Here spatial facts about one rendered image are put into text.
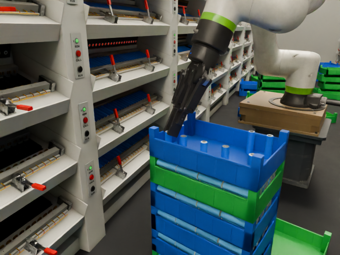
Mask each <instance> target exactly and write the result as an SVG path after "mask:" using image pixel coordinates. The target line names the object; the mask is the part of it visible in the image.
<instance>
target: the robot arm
mask: <svg viewBox="0 0 340 255"><path fill-rule="evenodd" d="M324 2H325V0H206V4H205V7H204V10H203V13H202V15H201V17H200V20H199V22H198V25H197V27H196V29H193V31H194V34H193V36H192V39H191V40H192V42H193V43H194V44H193V45H192V48H191V50H190V52H189V55H188V58H189V59H190V60H191V63H190V64H189V66H188V67H187V69H186V70H183V69H182V70H181V72H180V78H179V81H178V84H177V87H176V89H175V92H174V95H173V98H172V101H171V103H172V104H173V109H172V111H171V114H170V116H169V118H168V120H167V123H166V125H165V127H164V129H163V131H164V132H165V131H167V130H168V131H167V134H168V135H170V136H173V137H176V138H177V137H178V134H179V132H180V130H181V127H182V125H183V123H184V120H185V118H186V116H187V114H189V113H191V114H192V113H193V112H194V111H195V109H196V107H197V105H198V103H199V102H200V100H201V98H202V96H203V94H204V92H205V91H206V89H207V87H208V86H209V85H210V84H211V83H212V79H210V78H208V74H209V69H214V68H215V66H216V64H217V62H218V59H219V57H220V55H223V54H225V53H226V51H228V52H229V51H230V48H229V47H228V46H229V44H230V41H231V38H232V36H233V34H234V32H235V29H236V27H237V25H238V24H239V23H240V22H246V23H250V26H251V31H252V38H253V48H254V57H253V66H254V68H255V70H256V72H257V73H259V74H261V75H265V76H274V77H283V78H285V92H284V95H283V97H282V98H281V99H280V103H281V104H283V105H286V106H290V107H296V108H311V109H318V108H320V106H325V105H326V104H327V105H333V106H339V107H340V102H339V101H333V100H328V99H327V98H326V97H323V94H317V93H313V89H314V87H315V83H316V78H317V73H318V69H319V64H320V56H319V55H318V54H317V53H314V52H310V51H296V50H280V49H278V44H277V37H276V34H283V33H288V32H290V31H293V30H294V29H296V28H297V27H299V26H300V25H301V23H302V22H303V21H304V19H305V17H306V15H308V14H310V13H312V12H314V11H316V10H317V9H318V8H320V7H321V6H322V5H323V4H324Z"/></svg>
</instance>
